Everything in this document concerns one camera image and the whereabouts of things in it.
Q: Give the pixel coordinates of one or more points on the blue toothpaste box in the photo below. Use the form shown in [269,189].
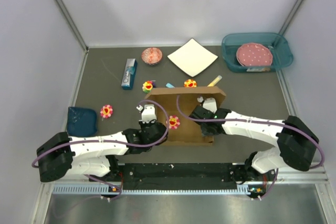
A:
[129,74]

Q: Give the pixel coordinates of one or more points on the red patterned bowl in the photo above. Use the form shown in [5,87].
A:
[151,56]

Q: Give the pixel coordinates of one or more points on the dark blue leaf dish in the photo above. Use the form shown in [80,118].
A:
[81,122]

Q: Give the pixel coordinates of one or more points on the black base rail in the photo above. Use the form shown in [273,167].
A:
[178,176]

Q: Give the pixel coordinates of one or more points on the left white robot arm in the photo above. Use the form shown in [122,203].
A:
[65,155]

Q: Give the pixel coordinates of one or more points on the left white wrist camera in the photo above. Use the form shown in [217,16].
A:
[148,113]

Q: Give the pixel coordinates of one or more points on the orange flower plush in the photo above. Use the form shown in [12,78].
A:
[190,83]

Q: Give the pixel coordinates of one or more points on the pink polka dot plate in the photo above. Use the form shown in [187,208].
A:
[254,55]

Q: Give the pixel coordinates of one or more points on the rainbow flower plush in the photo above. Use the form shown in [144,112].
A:
[148,86]

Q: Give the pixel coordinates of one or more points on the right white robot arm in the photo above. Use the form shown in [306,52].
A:
[293,143]

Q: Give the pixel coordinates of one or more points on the white square plate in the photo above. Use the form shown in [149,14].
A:
[192,58]

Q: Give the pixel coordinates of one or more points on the blue marker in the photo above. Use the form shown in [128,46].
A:
[169,85]

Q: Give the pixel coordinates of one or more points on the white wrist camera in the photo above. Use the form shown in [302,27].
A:
[208,103]
[148,113]

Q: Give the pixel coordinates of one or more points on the pink flower plush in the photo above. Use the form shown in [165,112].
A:
[174,122]
[106,111]

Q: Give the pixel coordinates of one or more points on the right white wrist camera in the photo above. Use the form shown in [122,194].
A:
[208,103]

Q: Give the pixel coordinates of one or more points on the teal plastic bin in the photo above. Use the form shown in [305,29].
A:
[277,44]

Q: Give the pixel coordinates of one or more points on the brown cardboard box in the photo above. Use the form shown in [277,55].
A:
[189,132]

